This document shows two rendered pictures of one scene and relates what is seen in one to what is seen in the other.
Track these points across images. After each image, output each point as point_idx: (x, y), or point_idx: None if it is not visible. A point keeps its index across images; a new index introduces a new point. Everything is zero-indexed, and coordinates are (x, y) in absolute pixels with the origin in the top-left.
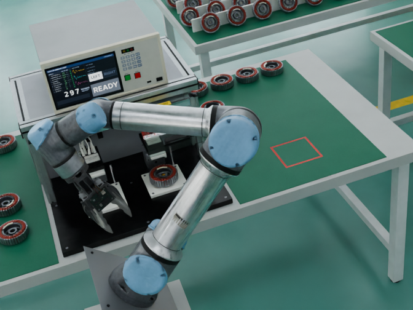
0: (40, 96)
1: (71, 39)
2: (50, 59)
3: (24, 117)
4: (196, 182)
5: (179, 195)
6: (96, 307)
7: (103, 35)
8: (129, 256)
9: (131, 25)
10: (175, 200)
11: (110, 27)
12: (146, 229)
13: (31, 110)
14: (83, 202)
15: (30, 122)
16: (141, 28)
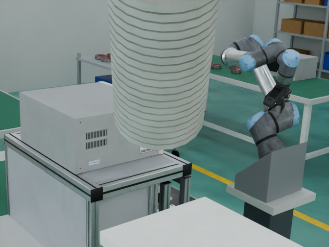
0: (133, 164)
1: (112, 100)
2: None
3: (172, 165)
4: (267, 65)
5: (270, 75)
6: (269, 204)
7: (104, 93)
8: (269, 137)
9: (83, 87)
10: (270, 79)
11: (88, 92)
12: (261, 119)
13: (159, 164)
14: (283, 101)
15: (179, 160)
16: (90, 85)
